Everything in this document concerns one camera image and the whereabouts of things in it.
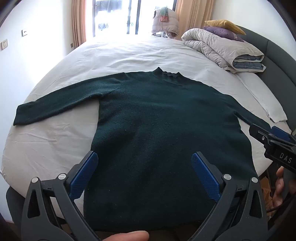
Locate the white pillow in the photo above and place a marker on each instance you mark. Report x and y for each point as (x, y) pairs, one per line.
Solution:
(261, 97)

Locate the purple pillow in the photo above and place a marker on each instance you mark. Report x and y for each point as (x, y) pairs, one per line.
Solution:
(222, 32)

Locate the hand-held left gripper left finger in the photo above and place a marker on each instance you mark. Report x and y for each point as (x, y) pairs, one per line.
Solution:
(85, 171)

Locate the folded grey duvet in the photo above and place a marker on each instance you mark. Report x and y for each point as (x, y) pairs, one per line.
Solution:
(215, 44)

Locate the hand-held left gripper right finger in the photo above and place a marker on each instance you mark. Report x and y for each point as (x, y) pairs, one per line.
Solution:
(205, 176)

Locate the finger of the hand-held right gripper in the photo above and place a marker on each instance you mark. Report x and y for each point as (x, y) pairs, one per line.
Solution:
(281, 134)
(260, 135)

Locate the person's left hand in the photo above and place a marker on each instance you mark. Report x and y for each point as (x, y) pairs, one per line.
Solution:
(127, 236)

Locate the white puffer vest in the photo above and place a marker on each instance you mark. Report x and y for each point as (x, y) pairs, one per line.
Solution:
(166, 25)

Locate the bed with white sheet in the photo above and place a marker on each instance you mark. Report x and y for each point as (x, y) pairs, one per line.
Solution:
(69, 139)

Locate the dark hanging clothes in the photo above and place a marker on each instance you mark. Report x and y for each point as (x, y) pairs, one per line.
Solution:
(111, 4)

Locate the small dark hanging garment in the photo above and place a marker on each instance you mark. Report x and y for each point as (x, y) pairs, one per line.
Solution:
(103, 26)

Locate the dark green sweater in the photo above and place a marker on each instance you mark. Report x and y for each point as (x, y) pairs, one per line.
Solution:
(161, 127)

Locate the grey padded headboard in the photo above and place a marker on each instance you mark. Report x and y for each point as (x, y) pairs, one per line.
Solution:
(277, 60)

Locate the person's right hand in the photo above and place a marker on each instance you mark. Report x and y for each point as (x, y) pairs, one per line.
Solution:
(278, 185)

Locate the glass balcony door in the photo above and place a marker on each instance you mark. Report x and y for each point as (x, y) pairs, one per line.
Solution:
(120, 20)

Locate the beige curtain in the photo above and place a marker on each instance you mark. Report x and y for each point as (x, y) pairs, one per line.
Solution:
(78, 23)
(194, 16)

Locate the white wall socket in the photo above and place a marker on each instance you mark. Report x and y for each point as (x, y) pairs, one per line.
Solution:
(4, 44)

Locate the yellow pillow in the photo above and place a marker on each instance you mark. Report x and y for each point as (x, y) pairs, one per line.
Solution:
(226, 24)

